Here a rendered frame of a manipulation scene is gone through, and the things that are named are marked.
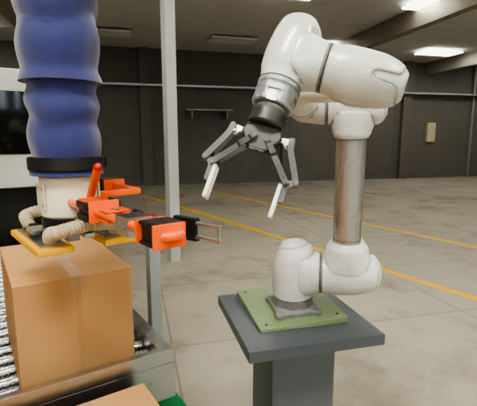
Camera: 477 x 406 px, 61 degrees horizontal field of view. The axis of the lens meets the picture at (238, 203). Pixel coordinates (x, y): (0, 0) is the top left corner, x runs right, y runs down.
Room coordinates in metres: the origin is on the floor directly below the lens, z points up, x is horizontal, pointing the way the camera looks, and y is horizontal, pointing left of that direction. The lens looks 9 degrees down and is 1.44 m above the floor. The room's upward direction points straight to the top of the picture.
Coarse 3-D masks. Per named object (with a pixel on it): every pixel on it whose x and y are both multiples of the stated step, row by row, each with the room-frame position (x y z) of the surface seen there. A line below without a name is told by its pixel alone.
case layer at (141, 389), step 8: (144, 384) 1.36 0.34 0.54; (120, 392) 1.31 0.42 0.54; (128, 392) 1.31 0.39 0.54; (136, 392) 1.31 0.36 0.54; (144, 392) 1.31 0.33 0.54; (96, 400) 1.26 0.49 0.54; (104, 400) 1.26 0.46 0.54; (112, 400) 1.26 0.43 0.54; (120, 400) 1.26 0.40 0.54; (128, 400) 1.26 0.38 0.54; (136, 400) 1.26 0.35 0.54; (144, 400) 1.26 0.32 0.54; (152, 400) 1.26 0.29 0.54
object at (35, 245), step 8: (32, 224) 1.26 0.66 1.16; (16, 232) 1.28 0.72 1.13; (24, 232) 1.26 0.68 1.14; (40, 232) 1.16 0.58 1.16; (24, 240) 1.18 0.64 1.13; (32, 240) 1.16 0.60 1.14; (40, 240) 1.16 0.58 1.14; (64, 240) 1.18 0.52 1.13; (32, 248) 1.10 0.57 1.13; (40, 248) 1.09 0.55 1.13; (48, 248) 1.09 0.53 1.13; (56, 248) 1.09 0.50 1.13; (64, 248) 1.10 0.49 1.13; (72, 248) 1.12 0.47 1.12; (40, 256) 1.06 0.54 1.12
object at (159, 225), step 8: (136, 224) 0.82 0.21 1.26; (144, 224) 0.80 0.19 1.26; (152, 224) 0.78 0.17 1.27; (160, 224) 0.78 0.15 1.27; (168, 224) 0.78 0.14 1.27; (176, 224) 0.79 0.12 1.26; (184, 224) 0.80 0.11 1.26; (136, 232) 0.82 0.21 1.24; (144, 232) 0.81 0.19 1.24; (152, 232) 0.76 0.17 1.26; (160, 232) 0.77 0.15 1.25; (136, 240) 0.82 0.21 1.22; (144, 240) 0.81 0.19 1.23; (152, 240) 0.76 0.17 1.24; (160, 240) 0.77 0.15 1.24; (184, 240) 0.80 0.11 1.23; (152, 248) 0.76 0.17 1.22; (160, 248) 0.77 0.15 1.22; (168, 248) 0.78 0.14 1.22
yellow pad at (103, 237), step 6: (96, 234) 1.25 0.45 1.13; (102, 234) 1.23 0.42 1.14; (108, 234) 1.23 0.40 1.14; (114, 234) 1.23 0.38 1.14; (120, 234) 1.23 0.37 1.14; (96, 240) 1.24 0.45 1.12; (102, 240) 1.20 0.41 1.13; (108, 240) 1.18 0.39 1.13; (114, 240) 1.20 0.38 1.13; (120, 240) 1.21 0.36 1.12; (126, 240) 1.22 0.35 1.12; (132, 240) 1.23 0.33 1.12
